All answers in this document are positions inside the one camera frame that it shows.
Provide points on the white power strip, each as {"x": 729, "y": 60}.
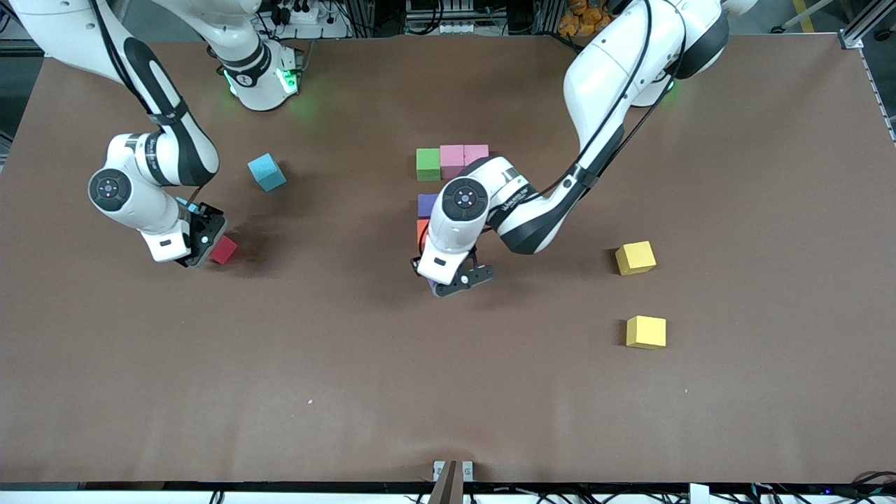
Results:
{"x": 315, "y": 31}

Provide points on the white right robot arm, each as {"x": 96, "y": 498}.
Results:
{"x": 147, "y": 210}

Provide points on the small white block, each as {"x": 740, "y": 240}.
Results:
{"x": 698, "y": 494}

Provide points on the dented pink foam block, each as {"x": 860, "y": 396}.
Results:
{"x": 476, "y": 152}

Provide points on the grey metal rod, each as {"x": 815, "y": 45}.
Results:
{"x": 794, "y": 22}

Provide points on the orange foam block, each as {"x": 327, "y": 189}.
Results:
{"x": 422, "y": 231}

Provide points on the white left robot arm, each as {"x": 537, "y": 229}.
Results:
{"x": 462, "y": 231}

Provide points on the orange snack bag pile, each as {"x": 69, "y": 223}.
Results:
{"x": 577, "y": 17}

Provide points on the purple foam block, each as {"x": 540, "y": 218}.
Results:
{"x": 427, "y": 205}
{"x": 432, "y": 282}

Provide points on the small metal bracket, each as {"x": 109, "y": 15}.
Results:
{"x": 438, "y": 467}

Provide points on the aluminium frame profile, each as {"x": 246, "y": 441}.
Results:
{"x": 857, "y": 31}

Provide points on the red foam block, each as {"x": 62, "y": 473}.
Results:
{"x": 225, "y": 250}

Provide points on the white ribbed device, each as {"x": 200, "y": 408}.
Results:
{"x": 441, "y": 28}

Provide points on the yellow foam block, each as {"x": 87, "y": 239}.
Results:
{"x": 635, "y": 257}
{"x": 645, "y": 332}

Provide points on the green foam block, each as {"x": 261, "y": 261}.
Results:
{"x": 428, "y": 165}

